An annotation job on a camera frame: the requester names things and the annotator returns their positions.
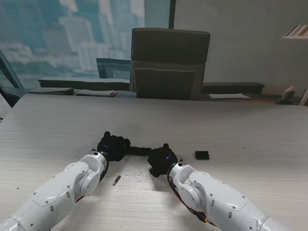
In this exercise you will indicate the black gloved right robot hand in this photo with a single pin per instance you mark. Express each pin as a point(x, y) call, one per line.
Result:
point(161, 160)

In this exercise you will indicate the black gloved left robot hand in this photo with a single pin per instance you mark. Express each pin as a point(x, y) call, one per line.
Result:
point(113, 146)

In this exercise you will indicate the black remote control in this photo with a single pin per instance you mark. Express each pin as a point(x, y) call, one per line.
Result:
point(139, 150)

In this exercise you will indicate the silver battery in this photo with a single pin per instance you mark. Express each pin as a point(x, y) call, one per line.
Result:
point(116, 180)

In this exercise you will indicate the black battery cover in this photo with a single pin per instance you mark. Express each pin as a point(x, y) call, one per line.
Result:
point(202, 155)

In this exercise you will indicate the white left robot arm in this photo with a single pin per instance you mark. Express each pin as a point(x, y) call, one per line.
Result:
point(60, 187)

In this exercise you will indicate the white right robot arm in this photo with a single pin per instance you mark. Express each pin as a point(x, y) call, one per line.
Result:
point(216, 192)

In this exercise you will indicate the grey paper stack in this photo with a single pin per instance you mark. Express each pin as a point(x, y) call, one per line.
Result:
point(96, 93)

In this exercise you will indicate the long dark low bench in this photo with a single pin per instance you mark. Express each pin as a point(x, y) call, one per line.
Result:
point(84, 83)

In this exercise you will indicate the dark grey folder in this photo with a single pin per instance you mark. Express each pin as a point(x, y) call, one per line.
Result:
point(50, 91)

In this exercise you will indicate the white paper sheet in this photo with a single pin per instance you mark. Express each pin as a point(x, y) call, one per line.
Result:
point(228, 96)

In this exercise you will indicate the short dark low bench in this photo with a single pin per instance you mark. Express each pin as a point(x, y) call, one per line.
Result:
point(231, 87)

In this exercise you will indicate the dark office chair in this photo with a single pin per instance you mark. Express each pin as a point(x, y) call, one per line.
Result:
point(168, 53)

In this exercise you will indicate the beige figurine ornament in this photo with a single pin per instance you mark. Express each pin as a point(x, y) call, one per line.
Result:
point(287, 95)

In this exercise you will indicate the slanted dark window frame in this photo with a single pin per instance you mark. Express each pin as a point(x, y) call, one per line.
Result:
point(9, 77)

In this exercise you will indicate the dark window frame post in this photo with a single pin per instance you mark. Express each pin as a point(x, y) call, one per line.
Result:
point(172, 14)

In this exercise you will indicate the wooden frame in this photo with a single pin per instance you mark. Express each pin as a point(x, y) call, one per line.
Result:
point(304, 97)

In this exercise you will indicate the wall shelf with books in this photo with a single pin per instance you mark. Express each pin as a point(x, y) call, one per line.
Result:
point(297, 31)

